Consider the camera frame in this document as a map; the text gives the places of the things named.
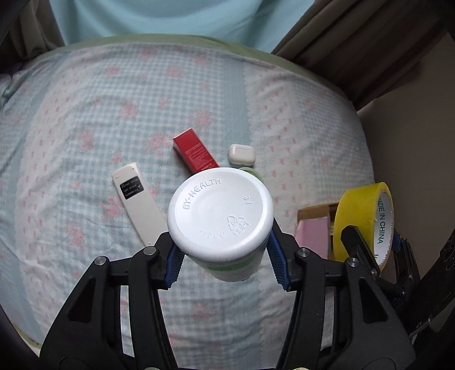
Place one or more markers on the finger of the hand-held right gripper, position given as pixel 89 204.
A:
pixel 405 259
pixel 357 242

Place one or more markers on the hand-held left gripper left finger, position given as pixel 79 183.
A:
pixel 173 264

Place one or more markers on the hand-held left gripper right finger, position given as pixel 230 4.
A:
pixel 278 257

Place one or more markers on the yellow tape roll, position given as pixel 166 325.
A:
pixel 359 208

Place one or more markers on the white plastic supplement bottle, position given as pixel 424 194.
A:
pixel 220 217

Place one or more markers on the pink packet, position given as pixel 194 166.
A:
pixel 314 236

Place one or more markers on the brown cardboard box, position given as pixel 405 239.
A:
pixel 314 210

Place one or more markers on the white remote control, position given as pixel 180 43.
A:
pixel 137 199

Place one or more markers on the white earbuds case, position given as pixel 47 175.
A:
pixel 241 153

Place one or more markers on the red rectangular box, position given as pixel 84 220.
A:
pixel 195 149

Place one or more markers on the checked floral bed sheet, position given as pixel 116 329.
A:
pixel 89 106

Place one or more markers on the brown curtain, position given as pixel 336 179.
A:
pixel 355 35
pixel 28 28

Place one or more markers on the light blue curtain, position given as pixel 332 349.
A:
pixel 160 17

